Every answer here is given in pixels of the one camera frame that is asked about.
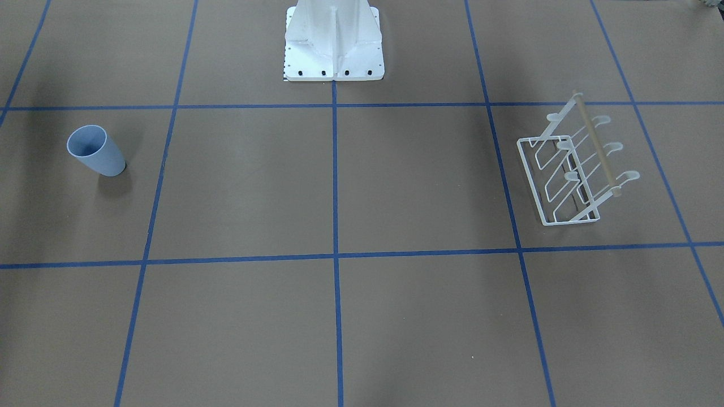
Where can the light blue plastic cup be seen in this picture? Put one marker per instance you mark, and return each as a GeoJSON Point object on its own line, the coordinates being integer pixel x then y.
{"type": "Point", "coordinates": [92, 146]}

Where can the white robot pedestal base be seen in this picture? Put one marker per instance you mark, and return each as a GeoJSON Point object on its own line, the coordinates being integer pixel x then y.
{"type": "Point", "coordinates": [333, 41]}

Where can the white wire cup holder rack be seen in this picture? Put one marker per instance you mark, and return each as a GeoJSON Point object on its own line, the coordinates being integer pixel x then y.
{"type": "Point", "coordinates": [568, 166]}

